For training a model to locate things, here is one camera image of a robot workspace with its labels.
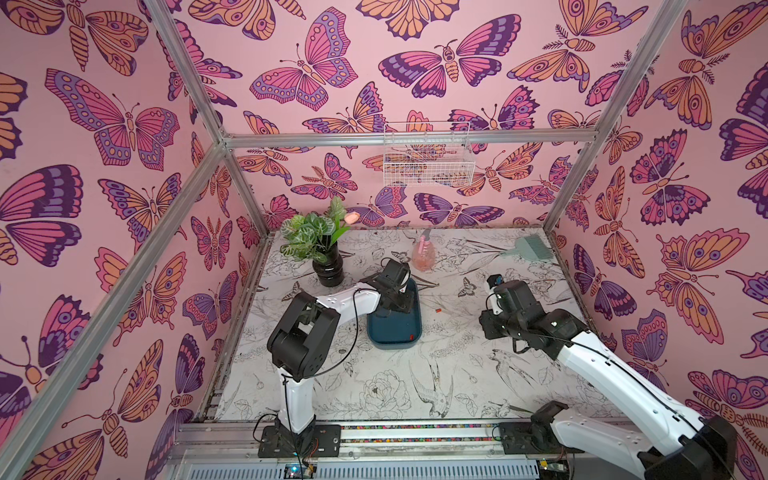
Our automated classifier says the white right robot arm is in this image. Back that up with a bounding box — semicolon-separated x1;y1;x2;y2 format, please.
479;274;737;479

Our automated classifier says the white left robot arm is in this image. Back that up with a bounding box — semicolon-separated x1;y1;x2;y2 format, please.
267;259;415;434

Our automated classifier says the teal storage box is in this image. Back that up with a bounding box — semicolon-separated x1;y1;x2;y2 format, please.
367;279;423;350

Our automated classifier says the pink spray bottle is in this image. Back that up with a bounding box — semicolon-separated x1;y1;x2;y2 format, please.
411;229;436;272

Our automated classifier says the black vase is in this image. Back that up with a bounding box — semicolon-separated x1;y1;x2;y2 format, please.
312;244;344;287

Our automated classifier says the green artificial plant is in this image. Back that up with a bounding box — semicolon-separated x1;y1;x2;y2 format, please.
280;197;360;264

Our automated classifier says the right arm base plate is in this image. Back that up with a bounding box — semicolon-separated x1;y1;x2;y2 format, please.
494;419;582;455

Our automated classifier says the white wire basket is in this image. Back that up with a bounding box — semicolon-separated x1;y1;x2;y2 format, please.
381;130;476;189

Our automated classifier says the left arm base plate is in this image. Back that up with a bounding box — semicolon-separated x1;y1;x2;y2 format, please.
258;421;342;459

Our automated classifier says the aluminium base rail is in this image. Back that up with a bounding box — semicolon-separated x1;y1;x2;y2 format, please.
161;416;679;480

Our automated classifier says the aluminium frame post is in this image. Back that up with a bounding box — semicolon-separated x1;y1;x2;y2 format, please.
543;0;688;234

